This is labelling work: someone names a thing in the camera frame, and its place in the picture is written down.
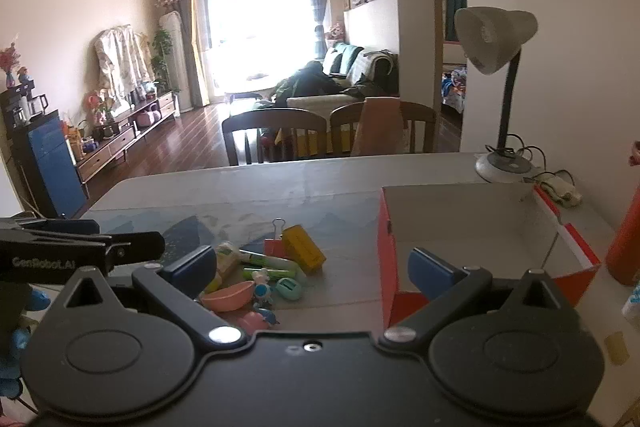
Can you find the wooden chair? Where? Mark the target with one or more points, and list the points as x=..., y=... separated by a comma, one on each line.
x=420, y=117
x=275, y=119

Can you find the black coffee machine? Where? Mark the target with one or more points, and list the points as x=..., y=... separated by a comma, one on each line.
x=20, y=107

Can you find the white bunny toy figure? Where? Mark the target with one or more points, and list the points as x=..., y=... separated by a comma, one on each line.
x=261, y=287

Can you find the blue white patterned packet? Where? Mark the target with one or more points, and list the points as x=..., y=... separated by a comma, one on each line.
x=632, y=302

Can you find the red flower arrangement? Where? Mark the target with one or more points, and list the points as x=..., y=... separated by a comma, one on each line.
x=97, y=104

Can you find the pink cloth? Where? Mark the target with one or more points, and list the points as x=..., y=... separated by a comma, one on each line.
x=380, y=127

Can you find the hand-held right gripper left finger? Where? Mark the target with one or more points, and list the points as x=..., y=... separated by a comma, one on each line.
x=190, y=264

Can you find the white cloth rag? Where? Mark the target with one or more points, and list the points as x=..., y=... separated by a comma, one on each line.
x=567, y=196

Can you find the green house plant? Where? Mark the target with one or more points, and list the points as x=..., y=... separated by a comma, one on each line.
x=161, y=52

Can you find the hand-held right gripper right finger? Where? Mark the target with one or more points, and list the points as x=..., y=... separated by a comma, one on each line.
x=430, y=272

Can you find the wooden TV cabinet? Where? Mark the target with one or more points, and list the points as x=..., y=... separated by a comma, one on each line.
x=125, y=142

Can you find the beige printed blanket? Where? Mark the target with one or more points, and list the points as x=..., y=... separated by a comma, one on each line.
x=315, y=104

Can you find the mint green plastic toy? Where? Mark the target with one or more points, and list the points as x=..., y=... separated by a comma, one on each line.
x=289, y=289

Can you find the white desk lamp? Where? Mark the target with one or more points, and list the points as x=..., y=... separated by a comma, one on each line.
x=500, y=37

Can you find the white green glue stick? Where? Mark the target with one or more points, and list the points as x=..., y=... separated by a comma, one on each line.
x=270, y=261

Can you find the white standing air conditioner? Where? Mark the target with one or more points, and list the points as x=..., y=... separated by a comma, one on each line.
x=175, y=57

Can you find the red bottle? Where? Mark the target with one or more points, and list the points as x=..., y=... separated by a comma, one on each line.
x=625, y=247

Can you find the grey curtain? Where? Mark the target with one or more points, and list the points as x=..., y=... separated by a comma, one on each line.
x=317, y=7

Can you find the pink flower bouquet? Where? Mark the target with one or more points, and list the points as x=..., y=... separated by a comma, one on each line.
x=335, y=31

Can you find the pink and blue toy figure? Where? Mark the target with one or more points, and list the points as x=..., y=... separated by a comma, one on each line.
x=255, y=322

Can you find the pink binder clip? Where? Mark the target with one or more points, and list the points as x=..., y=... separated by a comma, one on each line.
x=274, y=248

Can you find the dark clothes pile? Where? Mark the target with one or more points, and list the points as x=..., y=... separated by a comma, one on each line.
x=310, y=82

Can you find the red cardboard box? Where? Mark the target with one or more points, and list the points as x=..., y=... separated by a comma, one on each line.
x=475, y=227

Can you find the bright balcony window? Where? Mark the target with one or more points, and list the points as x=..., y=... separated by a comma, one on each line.
x=250, y=22

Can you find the blue board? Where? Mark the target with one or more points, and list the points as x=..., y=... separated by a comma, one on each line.
x=55, y=167

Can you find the pink plastic bowl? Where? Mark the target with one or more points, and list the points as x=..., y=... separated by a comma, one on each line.
x=225, y=299

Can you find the pink flower vase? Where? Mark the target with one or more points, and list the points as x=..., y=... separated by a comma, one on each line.
x=9, y=57

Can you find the sofa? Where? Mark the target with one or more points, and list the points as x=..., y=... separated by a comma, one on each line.
x=350, y=62

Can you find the yellow sticky note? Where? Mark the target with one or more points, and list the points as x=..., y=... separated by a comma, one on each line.
x=617, y=349

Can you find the person's left hand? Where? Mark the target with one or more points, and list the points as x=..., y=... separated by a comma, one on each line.
x=37, y=299

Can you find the white round table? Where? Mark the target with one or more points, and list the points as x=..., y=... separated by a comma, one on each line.
x=255, y=84

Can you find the green pen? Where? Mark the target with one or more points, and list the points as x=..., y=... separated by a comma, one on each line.
x=272, y=274

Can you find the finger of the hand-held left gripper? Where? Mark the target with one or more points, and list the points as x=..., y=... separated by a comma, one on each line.
x=50, y=227
x=135, y=246

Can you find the colourful bedding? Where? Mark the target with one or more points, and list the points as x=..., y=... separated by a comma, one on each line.
x=452, y=89

